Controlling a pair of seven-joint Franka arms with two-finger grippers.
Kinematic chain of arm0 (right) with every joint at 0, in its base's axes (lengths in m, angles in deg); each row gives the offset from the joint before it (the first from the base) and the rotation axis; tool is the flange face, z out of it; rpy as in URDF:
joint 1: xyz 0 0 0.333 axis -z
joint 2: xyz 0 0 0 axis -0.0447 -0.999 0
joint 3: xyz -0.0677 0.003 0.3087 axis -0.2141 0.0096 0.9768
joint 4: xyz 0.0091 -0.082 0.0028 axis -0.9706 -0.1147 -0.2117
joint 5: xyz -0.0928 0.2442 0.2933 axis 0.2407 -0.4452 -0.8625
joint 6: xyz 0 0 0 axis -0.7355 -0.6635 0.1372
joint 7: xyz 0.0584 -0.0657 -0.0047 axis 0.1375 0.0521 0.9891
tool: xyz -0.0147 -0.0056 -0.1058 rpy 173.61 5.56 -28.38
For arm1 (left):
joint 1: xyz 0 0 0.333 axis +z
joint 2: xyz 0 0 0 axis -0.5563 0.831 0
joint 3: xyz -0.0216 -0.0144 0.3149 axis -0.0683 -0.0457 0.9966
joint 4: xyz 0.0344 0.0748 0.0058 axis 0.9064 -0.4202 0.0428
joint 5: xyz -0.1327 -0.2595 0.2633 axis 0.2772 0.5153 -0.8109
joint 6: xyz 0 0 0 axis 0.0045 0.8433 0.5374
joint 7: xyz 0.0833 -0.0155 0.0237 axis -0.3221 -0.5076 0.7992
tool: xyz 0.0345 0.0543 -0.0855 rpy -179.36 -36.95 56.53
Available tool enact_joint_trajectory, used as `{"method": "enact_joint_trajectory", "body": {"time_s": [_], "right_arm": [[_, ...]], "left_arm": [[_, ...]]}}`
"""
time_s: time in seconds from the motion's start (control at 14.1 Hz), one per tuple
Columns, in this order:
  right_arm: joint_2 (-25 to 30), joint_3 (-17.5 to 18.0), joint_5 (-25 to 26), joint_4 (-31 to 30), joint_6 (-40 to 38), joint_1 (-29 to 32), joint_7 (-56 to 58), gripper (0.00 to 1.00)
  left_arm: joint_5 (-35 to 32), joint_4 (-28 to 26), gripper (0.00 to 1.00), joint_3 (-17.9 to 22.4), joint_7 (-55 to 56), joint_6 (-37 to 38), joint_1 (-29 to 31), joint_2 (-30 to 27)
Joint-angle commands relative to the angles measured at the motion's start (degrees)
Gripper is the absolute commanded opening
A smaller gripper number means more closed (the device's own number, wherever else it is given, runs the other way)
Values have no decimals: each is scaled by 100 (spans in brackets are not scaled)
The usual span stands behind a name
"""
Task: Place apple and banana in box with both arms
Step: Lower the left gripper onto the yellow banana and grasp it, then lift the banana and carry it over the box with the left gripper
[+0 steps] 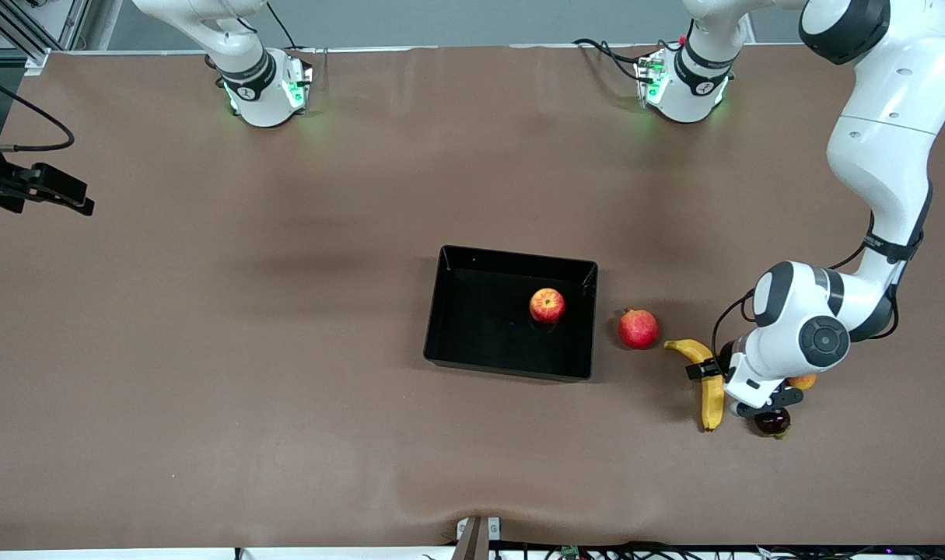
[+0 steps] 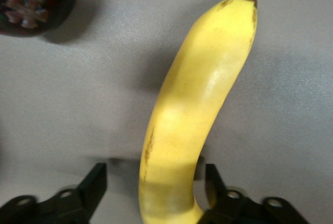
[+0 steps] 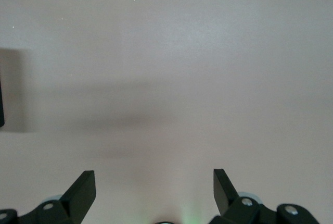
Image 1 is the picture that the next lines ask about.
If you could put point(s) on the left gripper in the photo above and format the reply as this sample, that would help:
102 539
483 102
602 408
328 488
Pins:
703 370

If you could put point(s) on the yellow banana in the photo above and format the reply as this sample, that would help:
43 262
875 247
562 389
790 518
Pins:
712 404

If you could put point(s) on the red yellow apple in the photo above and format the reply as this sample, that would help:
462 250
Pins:
547 306

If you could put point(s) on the black plastic box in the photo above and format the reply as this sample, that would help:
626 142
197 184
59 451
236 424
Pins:
480 334

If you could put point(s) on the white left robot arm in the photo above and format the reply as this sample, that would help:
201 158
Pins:
884 140

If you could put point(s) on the red pomegranate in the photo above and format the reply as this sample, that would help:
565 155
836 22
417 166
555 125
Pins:
638 330

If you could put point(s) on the dark purple mangosteen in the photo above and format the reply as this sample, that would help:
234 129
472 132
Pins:
774 424

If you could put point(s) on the red orange mango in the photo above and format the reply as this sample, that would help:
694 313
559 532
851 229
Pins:
803 382

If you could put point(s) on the brown table mat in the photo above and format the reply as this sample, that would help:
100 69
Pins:
285 350

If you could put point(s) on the aluminium frame profile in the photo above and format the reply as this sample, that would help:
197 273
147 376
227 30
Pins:
21 31

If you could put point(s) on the metal table edge bracket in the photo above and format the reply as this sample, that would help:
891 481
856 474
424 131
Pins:
472 540

